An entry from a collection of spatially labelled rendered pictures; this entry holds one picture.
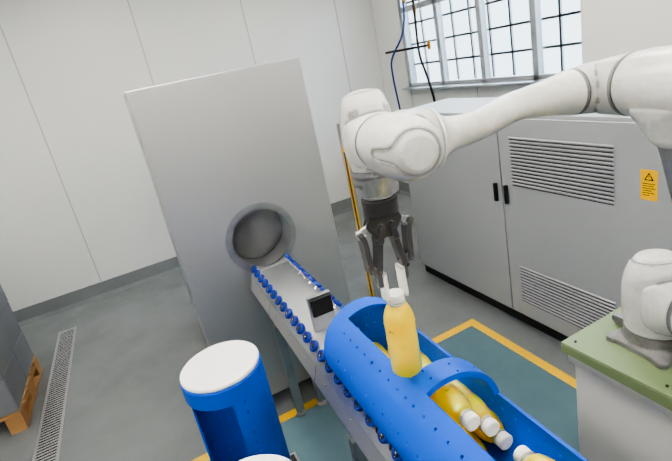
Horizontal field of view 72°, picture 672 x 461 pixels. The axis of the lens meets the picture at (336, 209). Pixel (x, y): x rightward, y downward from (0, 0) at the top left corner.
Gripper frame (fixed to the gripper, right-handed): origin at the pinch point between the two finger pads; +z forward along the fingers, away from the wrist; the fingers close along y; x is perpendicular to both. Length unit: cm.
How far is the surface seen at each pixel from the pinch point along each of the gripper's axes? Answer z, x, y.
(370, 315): 31, -40, -10
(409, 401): 27.9, 3.2, 2.5
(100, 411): 146, -241, 118
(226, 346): 43, -78, 34
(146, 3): -144, -464, -4
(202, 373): 44, -68, 44
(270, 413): 65, -61, 27
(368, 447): 60, -22, 6
